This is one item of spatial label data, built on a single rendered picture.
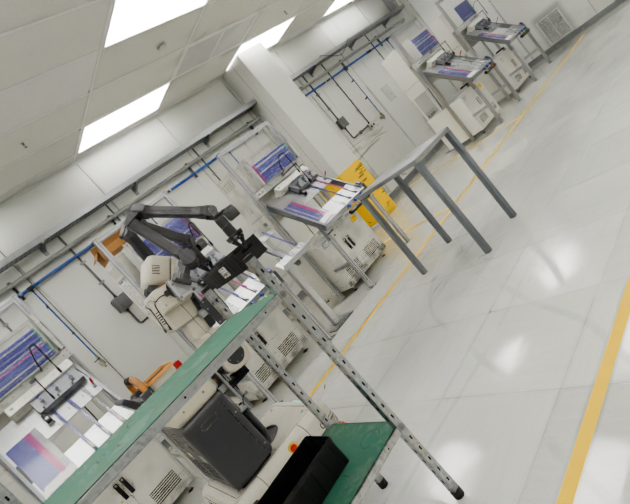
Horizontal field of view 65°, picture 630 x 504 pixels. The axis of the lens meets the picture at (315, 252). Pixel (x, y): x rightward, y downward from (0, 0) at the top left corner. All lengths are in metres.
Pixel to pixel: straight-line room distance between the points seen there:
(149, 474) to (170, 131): 4.21
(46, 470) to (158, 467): 0.74
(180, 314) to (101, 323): 3.08
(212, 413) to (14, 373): 1.92
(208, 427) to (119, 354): 3.29
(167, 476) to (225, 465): 1.57
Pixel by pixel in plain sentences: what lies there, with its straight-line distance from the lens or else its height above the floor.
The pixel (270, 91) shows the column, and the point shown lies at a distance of 6.95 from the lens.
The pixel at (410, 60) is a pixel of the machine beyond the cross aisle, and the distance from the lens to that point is 7.50.
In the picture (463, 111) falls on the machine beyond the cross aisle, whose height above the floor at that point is 0.43.
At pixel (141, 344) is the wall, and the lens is 5.66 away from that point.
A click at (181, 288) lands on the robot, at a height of 1.16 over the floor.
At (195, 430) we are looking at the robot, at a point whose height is 0.64.
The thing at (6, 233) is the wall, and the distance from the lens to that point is 5.82.
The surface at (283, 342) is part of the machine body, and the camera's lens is 4.36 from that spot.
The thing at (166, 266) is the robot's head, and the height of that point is 1.29.
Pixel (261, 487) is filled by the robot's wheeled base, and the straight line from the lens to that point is 2.47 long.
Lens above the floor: 1.16
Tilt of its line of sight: 7 degrees down
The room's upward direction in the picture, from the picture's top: 41 degrees counter-clockwise
